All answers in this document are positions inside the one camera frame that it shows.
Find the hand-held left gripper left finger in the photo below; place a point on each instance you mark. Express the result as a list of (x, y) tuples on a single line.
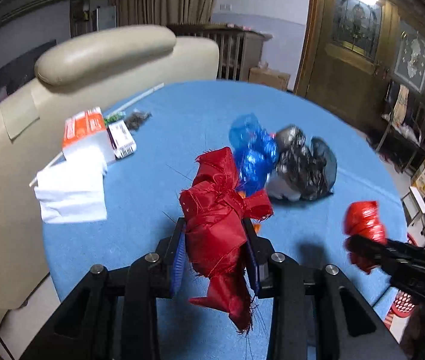
[(178, 266)]

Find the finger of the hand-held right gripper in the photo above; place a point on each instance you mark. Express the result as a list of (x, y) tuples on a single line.
[(370, 247)]

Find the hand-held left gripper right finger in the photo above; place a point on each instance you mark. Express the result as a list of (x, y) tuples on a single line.
[(254, 277)]

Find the red plastic bag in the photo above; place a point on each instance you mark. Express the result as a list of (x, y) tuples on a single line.
[(364, 219)]

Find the red plastic lattice basket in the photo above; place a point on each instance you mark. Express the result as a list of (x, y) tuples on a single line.
[(400, 307)]

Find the red satin ribbon cloth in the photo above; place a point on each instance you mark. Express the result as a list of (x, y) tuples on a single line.
[(216, 213)]

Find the black plastic bag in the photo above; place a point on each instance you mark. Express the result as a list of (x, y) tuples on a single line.
[(302, 165)]

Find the blue plastic wrapper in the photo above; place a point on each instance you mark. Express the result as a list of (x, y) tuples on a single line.
[(253, 153)]

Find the white tissue paper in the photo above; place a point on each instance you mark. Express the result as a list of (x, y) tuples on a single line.
[(70, 191)]

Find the red and white cardboard box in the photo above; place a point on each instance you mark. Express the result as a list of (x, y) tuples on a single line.
[(85, 127)]

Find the white wooden stool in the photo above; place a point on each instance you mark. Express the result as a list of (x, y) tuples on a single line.
[(418, 197)]

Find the white plastic wrapper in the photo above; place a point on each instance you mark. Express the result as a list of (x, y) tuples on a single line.
[(280, 190)]

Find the black metal chair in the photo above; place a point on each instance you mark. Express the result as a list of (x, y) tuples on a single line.
[(403, 138)]

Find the small white purple box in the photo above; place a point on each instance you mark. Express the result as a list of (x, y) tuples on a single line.
[(120, 138)]

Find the beige striped scarf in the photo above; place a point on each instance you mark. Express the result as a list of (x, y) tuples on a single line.
[(401, 101)]

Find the dark crumpled wrapper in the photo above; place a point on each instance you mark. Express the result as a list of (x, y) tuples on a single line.
[(137, 119)]

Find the green wrapper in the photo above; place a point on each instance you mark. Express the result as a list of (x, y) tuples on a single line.
[(114, 119)]

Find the thin white stick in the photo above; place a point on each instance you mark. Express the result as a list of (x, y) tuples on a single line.
[(141, 96)]

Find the wooden double door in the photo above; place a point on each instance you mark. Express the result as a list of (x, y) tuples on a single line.
[(317, 75)]

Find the brown cardboard box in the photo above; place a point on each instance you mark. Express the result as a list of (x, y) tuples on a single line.
[(268, 78)]

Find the wooden slatted crib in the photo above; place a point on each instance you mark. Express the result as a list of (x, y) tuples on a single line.
[(231, 48)]

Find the beige leather sofa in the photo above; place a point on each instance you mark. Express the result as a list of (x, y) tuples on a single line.
[(104, 50)]

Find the black television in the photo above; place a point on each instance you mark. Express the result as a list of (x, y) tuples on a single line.
[(21, 67)]

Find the white appliance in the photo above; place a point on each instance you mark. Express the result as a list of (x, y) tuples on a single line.
[(104, 18)]

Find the white wall socket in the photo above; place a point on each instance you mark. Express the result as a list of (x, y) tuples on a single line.
[(226, 7)]

